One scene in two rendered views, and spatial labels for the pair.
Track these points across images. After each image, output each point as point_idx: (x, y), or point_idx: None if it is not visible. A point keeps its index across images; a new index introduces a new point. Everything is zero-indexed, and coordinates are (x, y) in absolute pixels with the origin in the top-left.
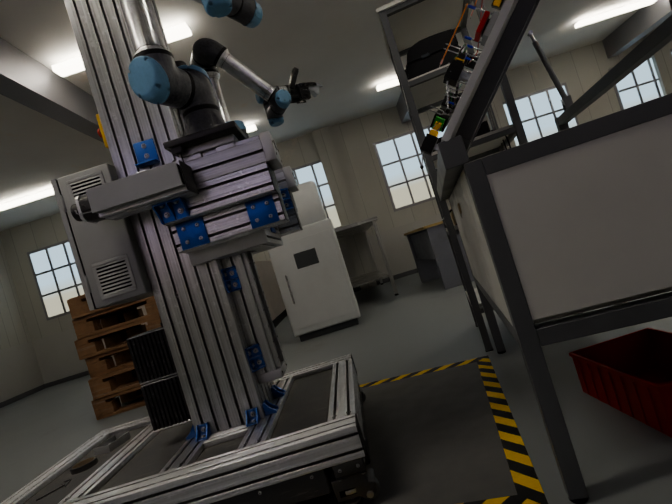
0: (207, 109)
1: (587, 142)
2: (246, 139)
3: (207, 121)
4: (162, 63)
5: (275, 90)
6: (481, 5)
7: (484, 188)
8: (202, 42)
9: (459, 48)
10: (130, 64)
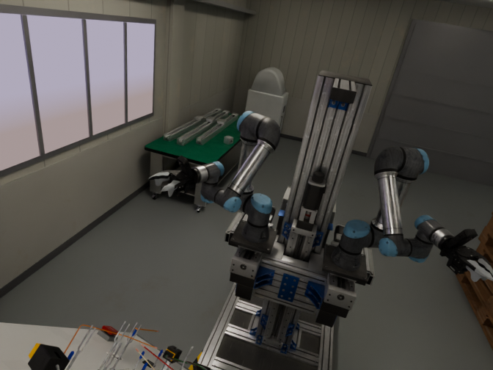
0: (247, 222)
1: None
2: (238, 251)
3: (243, 227)
4: None
5: (386, 235)
6: (172, 368)
7: None
8: (378, 154)
9: (184, 360)
10: None
